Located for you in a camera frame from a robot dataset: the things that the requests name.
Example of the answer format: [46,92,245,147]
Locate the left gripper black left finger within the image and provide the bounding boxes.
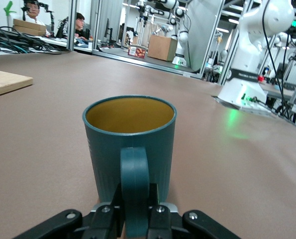
[92,183,125,239]

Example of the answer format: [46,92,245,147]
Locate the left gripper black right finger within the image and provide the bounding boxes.
[146,183,182,239]

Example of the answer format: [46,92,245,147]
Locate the teal cup with yellow inside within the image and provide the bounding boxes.
[82,94,177,239]

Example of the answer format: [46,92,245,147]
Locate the orange printed box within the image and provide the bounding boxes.
[127,46,147,59]

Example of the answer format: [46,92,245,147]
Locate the bamboo cutting board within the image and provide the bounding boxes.
[0,68,34,99]

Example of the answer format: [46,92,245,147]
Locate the large cardboard box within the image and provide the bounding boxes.
[147,34,178,62]

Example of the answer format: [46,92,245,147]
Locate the person with dark hair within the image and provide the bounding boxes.
[74,12,91,42]

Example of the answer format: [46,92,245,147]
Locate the flat cardboard box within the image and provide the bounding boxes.
[14,24,47,37]
[12,18,46,27]

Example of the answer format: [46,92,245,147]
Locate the black and white background robot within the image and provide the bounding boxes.
[137,0,160,28]

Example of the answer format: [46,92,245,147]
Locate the person with glasses white shirt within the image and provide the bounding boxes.
[22,0,51,35]

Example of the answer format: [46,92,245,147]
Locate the green plastic object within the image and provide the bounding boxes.
[2,0,17,16]

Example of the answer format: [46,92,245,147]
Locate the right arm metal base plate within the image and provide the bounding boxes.
[211,94,274,116]

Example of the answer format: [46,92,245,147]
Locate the slanted aluminium frame post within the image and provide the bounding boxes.
[199,0,229,80]

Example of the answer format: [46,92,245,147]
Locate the teal cable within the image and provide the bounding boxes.
[0,41,30,54]

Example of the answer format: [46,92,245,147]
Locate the black looped cable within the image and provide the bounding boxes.
[0,26,63,55]

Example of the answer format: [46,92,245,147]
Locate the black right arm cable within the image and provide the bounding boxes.
[261,0,292,120]

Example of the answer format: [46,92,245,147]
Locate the black articulated camera stand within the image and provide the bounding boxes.
[39,2,57,38]

